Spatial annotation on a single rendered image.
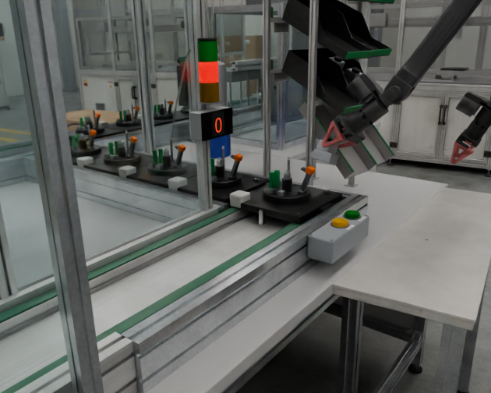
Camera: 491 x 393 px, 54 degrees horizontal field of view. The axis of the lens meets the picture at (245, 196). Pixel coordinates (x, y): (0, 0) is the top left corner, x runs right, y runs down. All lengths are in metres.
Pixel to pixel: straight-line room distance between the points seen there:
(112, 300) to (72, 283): 0.39
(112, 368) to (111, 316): 0.18
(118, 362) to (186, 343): 0.14
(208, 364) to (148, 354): 0.13
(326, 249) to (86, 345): 0.65
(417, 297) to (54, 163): 0.85
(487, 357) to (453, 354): 1.38
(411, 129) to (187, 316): 4.77
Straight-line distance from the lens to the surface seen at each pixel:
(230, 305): 0.98
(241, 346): 0.96
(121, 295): 1.05
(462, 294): 1.21
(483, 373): 2.47
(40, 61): 0.58
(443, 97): 5.36
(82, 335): 0.69
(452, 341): 1.19
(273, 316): 1.05
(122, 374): 0.85
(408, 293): 1.18
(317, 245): 1.17
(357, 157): 1.64
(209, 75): 1.24
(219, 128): 1.26
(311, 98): 1.53
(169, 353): 0.89
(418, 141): 5.50
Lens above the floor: 1.43
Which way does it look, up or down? 19 degrees down
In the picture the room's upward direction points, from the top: 1 degrees counter-clockwise
